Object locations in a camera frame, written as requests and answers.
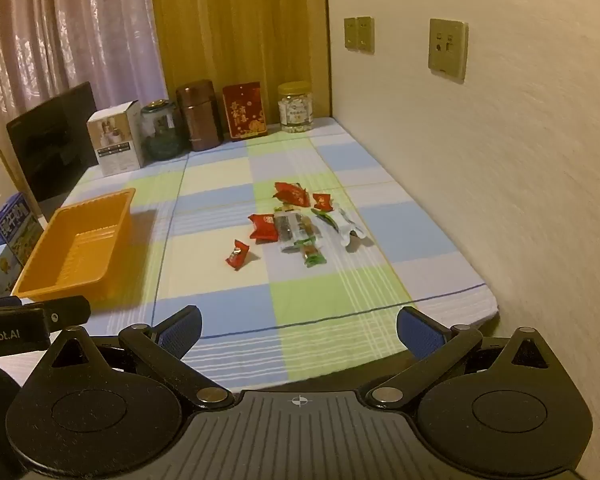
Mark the beige wall socket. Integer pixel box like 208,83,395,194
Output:
427,18,469,81

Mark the beige wall switch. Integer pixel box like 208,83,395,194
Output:
343,16,375,54

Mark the blue milk carton box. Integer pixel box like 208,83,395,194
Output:
0,192,46,266

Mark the large red snack packet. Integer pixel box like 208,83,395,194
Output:
273,182,311,208

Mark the black monitor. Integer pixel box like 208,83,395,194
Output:
6,81,101,211

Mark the red gift box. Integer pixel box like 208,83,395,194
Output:
222,81,269,141

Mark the yellow curtain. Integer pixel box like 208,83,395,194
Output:
147,0,331,126

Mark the clear brown snack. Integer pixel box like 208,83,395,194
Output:
296,212,322,248

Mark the green wrapped candy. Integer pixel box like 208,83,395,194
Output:
300,242,327,267

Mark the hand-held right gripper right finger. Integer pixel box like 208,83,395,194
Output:
367,306,556,411

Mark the checked tablecloth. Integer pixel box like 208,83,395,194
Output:
35,116,500,397

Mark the pink curtain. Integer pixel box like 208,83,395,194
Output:
0,0,168,161

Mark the white cardboard box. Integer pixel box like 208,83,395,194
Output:
86,101,145,177

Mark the orange plastic tray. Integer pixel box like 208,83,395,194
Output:
11,188,137,307

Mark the brown metal canister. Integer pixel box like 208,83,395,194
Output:
176,80,224,152

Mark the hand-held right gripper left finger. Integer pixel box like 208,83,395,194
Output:
44,305,235,411

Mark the clear packet of dark snack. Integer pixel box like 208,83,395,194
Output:
274,211,301,253

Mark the dark glass jar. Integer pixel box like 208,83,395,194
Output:
140,100,183,161

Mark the clear jar with yellow lid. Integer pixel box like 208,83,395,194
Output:
277,81,314,134

